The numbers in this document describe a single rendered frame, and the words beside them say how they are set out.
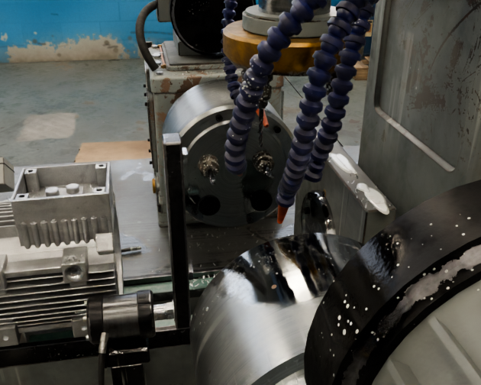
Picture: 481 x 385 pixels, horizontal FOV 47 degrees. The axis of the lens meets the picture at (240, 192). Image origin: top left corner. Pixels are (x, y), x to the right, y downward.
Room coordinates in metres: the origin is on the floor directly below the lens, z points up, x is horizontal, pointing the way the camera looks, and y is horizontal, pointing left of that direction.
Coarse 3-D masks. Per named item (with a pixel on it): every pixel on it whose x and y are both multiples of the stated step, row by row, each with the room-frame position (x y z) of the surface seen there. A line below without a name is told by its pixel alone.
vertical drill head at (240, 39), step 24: (264, 0) 0.69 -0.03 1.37; (288, 0) 0.67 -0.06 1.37; (240, 24) 0.73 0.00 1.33; (264, 24) 0.66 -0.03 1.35; (312, 24) 0.65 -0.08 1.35; (240, 48) 0.65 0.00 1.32; (288, 48) 0.62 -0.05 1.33; (312, 48) 0.62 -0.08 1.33; (288, 72) 0.63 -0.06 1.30; (264, 96) 0.66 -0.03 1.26
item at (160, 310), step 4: (156, 304) 0.55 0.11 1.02; (160, 304) 0.55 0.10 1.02; (164, 304) 0.55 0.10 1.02; (172, 304) 0.55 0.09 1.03; (156, 308) 0.54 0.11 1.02; (160, 308) 0.54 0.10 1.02; (164, 308) 0.54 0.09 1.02; (156, 312) 0.54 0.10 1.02; (160, 312) 0.54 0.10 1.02; (164, 312) 0.54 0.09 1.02; (172, 312) 0.54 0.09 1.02; (156, 316) 0.53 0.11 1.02; (160, 316) 0.54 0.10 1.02; (164, 316) 0.54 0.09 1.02; (156, 320) 0.54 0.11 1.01
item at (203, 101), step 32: (192, 96) 1.02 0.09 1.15; (224, 96) 0.97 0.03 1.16; (192, 128) 0.90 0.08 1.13; (224, 128) 0.91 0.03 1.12; (256, 128) 0.92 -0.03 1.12; (288, 128) 0.94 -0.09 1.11; (192, 160) 0.90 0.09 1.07; (224, 160) 0.91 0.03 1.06; (256, 160) 0.90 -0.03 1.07; (192, 192) 0.90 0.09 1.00; (224, 192) 0.91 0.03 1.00; (256, 192) 0.92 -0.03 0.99; (224, 224) 0.91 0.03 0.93
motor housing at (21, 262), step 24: (0, 216) 0.62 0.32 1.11; (0, 240) 0.60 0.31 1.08; (24, 264) 0.58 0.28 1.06; (48, 264) 0.58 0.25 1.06; (96, 264) 0.60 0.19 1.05; (120, 264) 0.72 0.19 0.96; (24, 288) 0.57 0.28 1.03; (48, 288) 0.57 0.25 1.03; (72, 288) 0.57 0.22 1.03; (96, 288) 0.58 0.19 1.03; (120, 288) 0.69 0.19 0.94; (0, 312) 0.55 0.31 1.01; (24, 312) 0.56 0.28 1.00; (48, 312) 0.56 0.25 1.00; (72, 312) 0.57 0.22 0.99
